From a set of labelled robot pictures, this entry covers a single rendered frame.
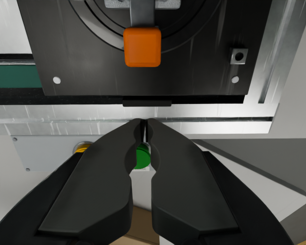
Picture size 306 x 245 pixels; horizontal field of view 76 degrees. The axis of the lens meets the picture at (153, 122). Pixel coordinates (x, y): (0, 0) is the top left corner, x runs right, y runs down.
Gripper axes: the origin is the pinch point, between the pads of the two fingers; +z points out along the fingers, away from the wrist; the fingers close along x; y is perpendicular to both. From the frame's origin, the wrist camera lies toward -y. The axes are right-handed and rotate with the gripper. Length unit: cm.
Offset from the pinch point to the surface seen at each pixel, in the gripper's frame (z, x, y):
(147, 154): 10.1, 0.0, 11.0
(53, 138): 11.4, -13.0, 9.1
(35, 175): 21.5, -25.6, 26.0
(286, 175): 107, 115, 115
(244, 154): 107, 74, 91
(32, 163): 11.4, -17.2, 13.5
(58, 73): 10.3, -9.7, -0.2
